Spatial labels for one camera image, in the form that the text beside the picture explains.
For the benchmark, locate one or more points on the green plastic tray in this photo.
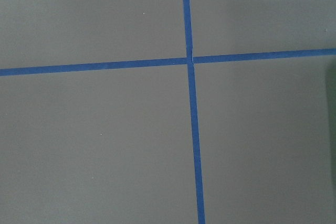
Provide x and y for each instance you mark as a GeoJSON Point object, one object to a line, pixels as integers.
{"type": "Point", "coordinates": [330, 90]}

